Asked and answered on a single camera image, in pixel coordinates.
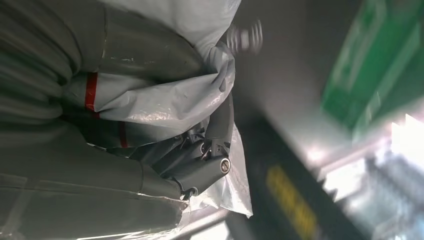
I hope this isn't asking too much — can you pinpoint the green plastic crate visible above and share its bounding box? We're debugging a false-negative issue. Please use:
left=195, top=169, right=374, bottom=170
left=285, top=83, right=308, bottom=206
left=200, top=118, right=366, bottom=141
left=320, top=0, right=424, bottom=141

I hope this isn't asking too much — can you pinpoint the black inbound scanner machine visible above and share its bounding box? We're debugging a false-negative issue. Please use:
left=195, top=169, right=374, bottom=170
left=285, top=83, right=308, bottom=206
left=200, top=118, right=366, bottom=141
left=228, top=0, right=369, bottom=240

